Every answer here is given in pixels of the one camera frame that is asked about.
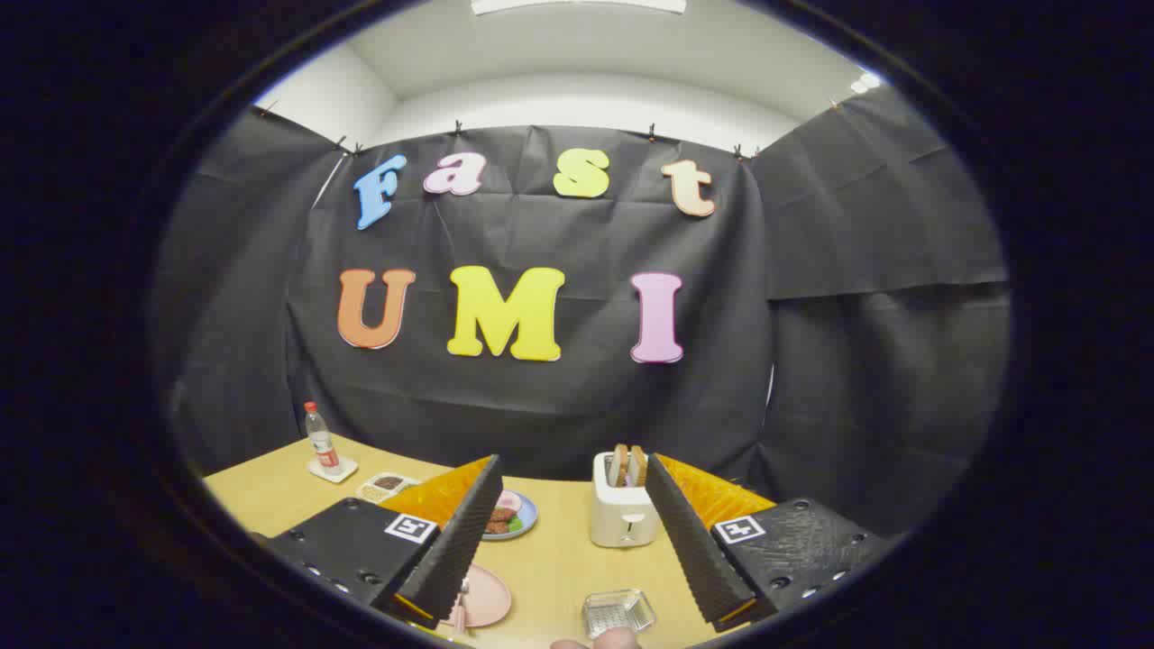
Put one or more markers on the toast bread slice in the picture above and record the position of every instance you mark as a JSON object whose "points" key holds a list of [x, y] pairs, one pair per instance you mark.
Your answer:
{"points": [[618, 464], [637, 465]]}

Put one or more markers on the white toaster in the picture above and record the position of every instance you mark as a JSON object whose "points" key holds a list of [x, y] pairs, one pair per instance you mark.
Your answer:
{"points": [[622, 514]]}

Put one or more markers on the pink ham slice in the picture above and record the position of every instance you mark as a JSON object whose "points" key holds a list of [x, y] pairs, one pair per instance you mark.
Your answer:
{"points": [[509, 501]]}

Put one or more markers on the pink plate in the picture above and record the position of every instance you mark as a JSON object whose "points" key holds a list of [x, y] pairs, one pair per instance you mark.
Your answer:
{"points": [[491, 595]]}

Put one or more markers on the white square coaster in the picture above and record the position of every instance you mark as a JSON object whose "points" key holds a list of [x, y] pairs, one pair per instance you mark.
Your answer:
{"points": [[348, 470]]}

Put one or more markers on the blue plate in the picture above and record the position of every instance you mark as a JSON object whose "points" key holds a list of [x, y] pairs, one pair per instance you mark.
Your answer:
{"points": [[528, 518]]}

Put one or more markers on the clear plastic basket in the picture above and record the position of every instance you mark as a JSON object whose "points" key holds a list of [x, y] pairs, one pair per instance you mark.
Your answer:
{"points": [[618, 613]]}

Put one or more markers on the small ceiling light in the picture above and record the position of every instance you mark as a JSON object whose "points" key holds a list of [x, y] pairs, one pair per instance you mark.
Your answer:
{"points": [[865, 82]]}

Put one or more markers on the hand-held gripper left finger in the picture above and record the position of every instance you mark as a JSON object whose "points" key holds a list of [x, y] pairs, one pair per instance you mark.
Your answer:
{"points": [[460, 550]]}

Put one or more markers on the long ceiling light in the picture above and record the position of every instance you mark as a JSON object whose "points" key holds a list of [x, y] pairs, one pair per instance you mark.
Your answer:
{"points": [[577, 5]]}

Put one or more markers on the white divided snack tray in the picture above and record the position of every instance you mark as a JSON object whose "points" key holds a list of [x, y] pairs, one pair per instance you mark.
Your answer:
{"points": [[388, 487]]}

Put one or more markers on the clear water bottle red label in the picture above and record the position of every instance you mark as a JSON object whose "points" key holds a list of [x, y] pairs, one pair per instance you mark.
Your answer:
{"points": [[322, 446]]}

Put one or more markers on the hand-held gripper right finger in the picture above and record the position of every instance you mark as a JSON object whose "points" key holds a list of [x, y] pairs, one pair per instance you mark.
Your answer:
{"points": [[690, 550]]}

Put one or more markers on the brown sausage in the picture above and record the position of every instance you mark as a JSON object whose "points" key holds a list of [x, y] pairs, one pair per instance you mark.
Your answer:
{"points": [[501, 515], [497, 526]]}

